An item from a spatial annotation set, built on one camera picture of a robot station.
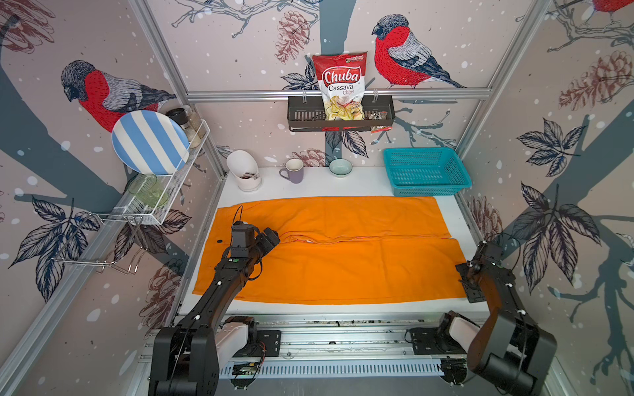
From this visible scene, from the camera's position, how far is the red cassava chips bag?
0.81 m

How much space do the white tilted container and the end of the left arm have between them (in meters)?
0.35

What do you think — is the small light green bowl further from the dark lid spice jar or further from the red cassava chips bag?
the dark lid spice jar

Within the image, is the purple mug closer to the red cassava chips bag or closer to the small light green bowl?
the small light green bowl

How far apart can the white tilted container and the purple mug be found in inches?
4.7

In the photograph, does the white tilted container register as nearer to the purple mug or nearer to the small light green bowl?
the purple mug

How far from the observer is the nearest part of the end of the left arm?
0.67 m

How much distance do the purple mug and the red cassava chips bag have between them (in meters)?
0.32

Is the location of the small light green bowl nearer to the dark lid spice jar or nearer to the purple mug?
the purple mug

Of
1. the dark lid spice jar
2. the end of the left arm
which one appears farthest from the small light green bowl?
the dark lid spice jar

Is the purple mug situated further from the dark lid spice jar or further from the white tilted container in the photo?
the dark lid spice jar

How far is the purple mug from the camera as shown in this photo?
1.13 metres

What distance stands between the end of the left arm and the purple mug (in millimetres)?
366
